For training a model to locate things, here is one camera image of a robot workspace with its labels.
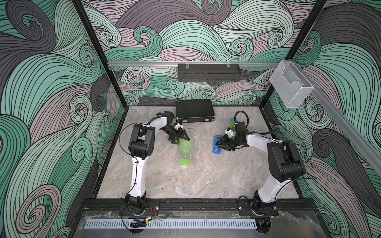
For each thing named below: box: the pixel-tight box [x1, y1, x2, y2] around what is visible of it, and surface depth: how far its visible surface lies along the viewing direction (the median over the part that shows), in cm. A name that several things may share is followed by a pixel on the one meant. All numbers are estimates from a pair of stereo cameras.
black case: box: [175, 99, 216, 123], surface depth 117 cm
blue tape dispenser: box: [212, 134, 223, 155], surface depth 94 cm
